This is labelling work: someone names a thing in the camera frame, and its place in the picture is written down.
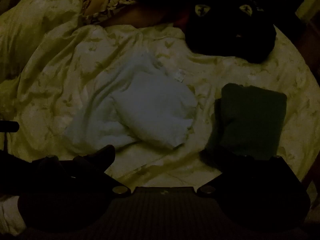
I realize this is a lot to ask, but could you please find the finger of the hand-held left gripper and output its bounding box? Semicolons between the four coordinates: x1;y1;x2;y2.
0;121;20;133

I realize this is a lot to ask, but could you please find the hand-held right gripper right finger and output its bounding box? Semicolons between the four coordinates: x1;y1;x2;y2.
197;150;307;196

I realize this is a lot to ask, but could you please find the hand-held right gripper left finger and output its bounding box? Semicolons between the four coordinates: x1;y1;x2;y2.
27;144;132;196

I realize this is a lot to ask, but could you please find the white small garment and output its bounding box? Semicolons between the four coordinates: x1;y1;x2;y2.
64;52;198;151

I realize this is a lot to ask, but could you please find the dark green folded cloth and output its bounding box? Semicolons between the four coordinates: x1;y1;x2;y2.
206;82;287;159

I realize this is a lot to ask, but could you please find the cream patterned bed blanket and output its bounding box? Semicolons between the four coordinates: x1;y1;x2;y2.
0;0;320;233

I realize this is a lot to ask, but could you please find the black printed blanket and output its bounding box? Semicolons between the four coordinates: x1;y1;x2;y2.
172;0;277;63

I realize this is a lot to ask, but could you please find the yellow patterned cloth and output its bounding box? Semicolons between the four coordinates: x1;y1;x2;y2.
81;0;141;24

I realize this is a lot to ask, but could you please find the dark wooden frame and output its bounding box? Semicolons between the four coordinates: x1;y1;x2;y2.
271;0;320;48

